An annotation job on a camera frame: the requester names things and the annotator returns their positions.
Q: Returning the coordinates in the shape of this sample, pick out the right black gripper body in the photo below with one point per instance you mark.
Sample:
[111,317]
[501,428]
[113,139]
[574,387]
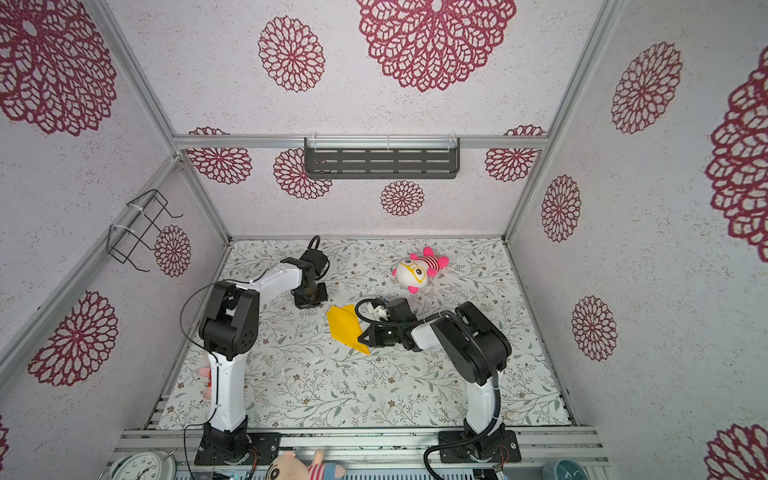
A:
[387,336]

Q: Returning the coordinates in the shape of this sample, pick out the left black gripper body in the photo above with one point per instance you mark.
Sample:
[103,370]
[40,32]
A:
[311,296]

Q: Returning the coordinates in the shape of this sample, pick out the yellow square paper sheet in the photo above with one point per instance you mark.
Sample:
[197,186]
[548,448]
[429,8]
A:
[345,327]

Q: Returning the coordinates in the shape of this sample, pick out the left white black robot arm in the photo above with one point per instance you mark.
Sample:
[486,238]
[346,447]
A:
[230,328]

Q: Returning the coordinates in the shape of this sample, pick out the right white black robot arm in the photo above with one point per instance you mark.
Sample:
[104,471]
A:
[475,346]

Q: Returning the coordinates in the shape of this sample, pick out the pink white plush toy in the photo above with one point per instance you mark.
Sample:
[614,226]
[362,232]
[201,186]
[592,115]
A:
[415,271]

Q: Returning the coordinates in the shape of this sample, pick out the pink doll red dotted dress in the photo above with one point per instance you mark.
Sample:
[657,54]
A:
[205,375]

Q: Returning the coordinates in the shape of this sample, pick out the pig plush striped shirt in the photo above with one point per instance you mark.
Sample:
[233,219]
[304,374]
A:
[288,466]

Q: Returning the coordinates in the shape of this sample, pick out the teal round clock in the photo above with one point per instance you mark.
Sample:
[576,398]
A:
[564,469]

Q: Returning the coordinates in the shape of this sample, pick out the white analog alarm clock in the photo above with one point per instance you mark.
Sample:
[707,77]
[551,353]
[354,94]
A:
[149,465]

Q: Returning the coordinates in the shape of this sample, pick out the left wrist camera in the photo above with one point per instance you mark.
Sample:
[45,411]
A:
[311,259]

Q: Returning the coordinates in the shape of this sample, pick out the dark grey wall shelf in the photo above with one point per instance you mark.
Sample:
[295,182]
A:
[385,160]

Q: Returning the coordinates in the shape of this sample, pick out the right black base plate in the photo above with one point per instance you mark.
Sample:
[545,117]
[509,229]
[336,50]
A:
[500,447]

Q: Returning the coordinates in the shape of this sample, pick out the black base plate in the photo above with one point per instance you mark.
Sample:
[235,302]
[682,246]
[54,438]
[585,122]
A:
[500,447]
[218,448]

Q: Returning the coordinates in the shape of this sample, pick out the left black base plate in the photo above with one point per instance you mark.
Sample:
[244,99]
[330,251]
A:
[218,448]

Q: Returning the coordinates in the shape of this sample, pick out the black wire wall rack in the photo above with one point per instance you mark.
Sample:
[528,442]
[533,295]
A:
[124,238]

